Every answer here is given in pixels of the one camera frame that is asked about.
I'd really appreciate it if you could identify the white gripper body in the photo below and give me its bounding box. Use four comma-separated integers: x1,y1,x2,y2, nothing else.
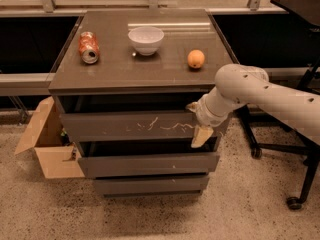
195,95,231,128

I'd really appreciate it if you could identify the grey top drawer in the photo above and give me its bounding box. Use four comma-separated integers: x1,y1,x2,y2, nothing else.
61,110,197,142

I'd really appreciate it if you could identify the grey drawer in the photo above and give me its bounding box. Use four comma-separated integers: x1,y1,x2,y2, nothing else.
93,175,209,196
61,110,197,142
78,152,220,178

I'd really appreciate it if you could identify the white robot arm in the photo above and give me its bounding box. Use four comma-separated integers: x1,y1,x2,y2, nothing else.
187,64,320,148

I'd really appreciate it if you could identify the grey bottom drawer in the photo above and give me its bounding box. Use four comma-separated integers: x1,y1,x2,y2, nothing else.
93,175,209,196

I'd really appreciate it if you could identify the grey drawer cabinet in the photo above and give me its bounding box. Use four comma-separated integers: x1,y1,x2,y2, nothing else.
49,9,232,182

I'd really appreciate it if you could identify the grey middle drawer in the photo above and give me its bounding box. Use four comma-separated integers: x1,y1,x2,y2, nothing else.
78,152,220,178

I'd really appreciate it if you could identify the open cardboard box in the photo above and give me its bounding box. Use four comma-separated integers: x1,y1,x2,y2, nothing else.
15,97,84,179

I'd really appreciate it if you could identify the orange fruit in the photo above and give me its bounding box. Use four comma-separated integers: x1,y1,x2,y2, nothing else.
187,50,205,69

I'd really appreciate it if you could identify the black rolling stand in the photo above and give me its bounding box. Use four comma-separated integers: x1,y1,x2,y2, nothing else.
234,60,320,211

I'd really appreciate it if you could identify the white ceramic bowl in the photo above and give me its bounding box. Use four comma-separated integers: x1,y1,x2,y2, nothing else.
128,26,164,56

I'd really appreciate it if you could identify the crushed red soda can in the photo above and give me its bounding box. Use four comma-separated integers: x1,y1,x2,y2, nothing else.
78,31,100,64

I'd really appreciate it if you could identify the black table top corner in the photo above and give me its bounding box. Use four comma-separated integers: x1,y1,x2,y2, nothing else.
270,0,320,26

